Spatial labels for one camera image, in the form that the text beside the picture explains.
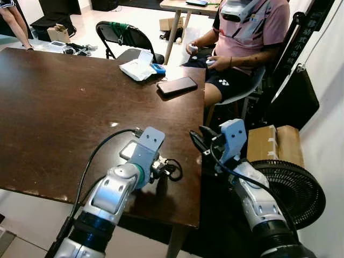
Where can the taped cardboard box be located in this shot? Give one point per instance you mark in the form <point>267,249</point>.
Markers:
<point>274,144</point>

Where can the black banner white characters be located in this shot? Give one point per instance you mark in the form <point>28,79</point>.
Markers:
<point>316,19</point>

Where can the small grey flat card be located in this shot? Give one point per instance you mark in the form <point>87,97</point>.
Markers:
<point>129,150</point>

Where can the dark flat tray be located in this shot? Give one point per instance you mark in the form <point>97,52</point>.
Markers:
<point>196,2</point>

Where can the green cloth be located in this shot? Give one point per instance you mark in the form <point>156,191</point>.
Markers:
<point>119,27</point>

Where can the small cardboard box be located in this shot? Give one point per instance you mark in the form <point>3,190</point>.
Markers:
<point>169,24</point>

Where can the person bare legs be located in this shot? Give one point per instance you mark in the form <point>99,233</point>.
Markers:
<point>16,24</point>

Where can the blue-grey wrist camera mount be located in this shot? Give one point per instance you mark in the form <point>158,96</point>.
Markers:
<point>235,137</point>
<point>148,144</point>

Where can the black fabric bag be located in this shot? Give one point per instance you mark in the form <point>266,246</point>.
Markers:
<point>295,99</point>

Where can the grey VR headset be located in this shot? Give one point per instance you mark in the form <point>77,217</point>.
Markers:
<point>236,11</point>

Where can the light wooden table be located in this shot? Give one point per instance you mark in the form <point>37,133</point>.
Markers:
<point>172,37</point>

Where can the person in pink shirt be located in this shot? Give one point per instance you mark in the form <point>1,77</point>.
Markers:
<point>247,37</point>

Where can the black folding chair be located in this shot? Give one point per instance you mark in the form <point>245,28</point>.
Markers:
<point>131,38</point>

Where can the black round floor fan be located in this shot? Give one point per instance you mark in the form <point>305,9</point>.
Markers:
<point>290,193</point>

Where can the white handheld controller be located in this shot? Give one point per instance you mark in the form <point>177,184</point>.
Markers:
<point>210,63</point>
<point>191,50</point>

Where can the person left hand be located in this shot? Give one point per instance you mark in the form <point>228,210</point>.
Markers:
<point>215,61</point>

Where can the grey seat chair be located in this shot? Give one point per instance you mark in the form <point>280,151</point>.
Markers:
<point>252,88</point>

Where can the wooden table leg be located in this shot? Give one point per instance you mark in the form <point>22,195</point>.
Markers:
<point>176,242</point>

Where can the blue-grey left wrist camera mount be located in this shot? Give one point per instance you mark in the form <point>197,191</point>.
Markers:
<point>148,144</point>

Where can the white floor device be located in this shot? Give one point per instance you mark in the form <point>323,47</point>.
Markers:
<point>62,45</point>

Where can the black smartphone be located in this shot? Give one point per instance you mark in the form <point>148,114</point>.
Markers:
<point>177,86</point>

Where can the black cabinet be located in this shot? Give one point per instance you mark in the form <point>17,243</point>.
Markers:
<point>56,8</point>

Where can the white paper pack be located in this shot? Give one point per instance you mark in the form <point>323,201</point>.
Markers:
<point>138,69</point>

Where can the person right hand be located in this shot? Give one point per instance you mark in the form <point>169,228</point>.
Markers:
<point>194,47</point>

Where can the open brown cardboard box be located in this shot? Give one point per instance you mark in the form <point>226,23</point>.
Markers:
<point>59,33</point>

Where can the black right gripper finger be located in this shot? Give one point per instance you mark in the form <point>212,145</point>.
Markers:
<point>207,131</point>
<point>198,141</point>

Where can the small blue box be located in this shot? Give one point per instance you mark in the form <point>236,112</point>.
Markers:
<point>158,69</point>

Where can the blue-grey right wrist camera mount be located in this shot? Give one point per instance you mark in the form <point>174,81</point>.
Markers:
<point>235,137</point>

